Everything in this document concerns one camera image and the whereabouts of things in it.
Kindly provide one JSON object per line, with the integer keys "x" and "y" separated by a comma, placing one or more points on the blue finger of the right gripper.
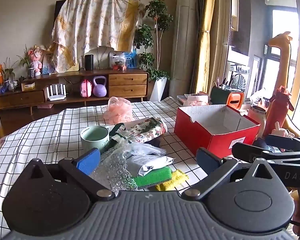
{"x": 247, "y": 152}
{"x": 287, "y": 143}

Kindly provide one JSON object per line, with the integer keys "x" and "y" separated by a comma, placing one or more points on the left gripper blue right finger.
{"x": 218, "y": 172}

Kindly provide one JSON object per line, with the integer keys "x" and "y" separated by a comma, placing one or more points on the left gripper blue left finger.
{"x": 78, "y": 171}

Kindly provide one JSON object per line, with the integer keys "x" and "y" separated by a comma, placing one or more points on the clear bubble wrap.
{"x": 111, "y": 171}

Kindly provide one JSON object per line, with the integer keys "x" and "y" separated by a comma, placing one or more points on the yellow cloth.
{"x": 177, "y": 177}

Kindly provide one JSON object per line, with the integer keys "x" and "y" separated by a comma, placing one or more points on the green sponge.
{"x": 153, "y": 178}

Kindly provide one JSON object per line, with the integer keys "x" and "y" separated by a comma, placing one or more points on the white plastic packet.
{"x": 141, "y": 165}

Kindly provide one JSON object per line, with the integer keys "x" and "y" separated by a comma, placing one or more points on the pink mesh bath pouf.
{"x": 118, "y": 110}

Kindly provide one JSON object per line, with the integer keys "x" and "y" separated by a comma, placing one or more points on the christmas print cloth bag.
{"x": 142, "y": 131}

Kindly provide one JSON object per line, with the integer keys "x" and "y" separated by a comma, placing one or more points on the small pink bunny figure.
{"x": 282, "y": 132}

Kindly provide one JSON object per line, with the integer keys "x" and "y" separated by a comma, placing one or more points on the mint green mug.
{"x": 95, "y": 137}

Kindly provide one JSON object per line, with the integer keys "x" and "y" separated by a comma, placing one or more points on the red water bottle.
{"x": 280, "y": 104}

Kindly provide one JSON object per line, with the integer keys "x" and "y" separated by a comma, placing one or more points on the pink steel tumbler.
{"x": 258, "y": 114}

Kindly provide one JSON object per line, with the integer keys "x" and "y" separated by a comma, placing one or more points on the red cardboard box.
{"x": 214, "y": 127}

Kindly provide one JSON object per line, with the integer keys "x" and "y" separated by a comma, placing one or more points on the green orange storage bin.
{"x": 220, "y": 96}

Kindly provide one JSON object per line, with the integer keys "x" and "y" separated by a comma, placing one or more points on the orange white tissue pack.
{"x": 195, "y": 99}

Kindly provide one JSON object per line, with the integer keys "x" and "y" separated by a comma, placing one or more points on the white router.
{"x": 56, "y": 92}

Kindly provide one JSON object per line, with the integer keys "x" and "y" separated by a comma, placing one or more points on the purple kettlebell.
{"x": 99, "y": 89}

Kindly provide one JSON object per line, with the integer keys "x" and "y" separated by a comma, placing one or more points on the wooden tv cabinet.
{"x": 131, "y": 83}

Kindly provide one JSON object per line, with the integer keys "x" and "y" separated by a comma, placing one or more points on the white plant pot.
{"x": 156, "y": 89}

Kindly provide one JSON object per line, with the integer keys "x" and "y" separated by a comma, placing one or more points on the yellow giraffe plush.
{"x": 282, "y": 41}

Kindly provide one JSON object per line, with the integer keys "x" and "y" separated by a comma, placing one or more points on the rolled beige mat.
{"x": 184, "y": 42}

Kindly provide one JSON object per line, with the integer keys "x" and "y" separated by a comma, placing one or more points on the black cylinder speaker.
{"x": 89, "y": 62}

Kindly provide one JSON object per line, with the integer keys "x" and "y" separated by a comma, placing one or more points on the bag of red snacks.
{"x": 117, "y": 60}

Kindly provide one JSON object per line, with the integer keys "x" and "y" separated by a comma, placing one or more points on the pink plush doll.
{"x": 35, "y": 58}

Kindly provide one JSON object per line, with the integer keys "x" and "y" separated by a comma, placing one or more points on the potted green tree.
{"x": 149, "y": 37}

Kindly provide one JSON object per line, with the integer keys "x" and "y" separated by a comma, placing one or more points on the floral sheet covered tv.
{"x": 84, "y": 25}

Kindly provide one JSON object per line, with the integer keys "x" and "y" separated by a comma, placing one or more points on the yellow curtain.
{"x": 213, "y": 33}

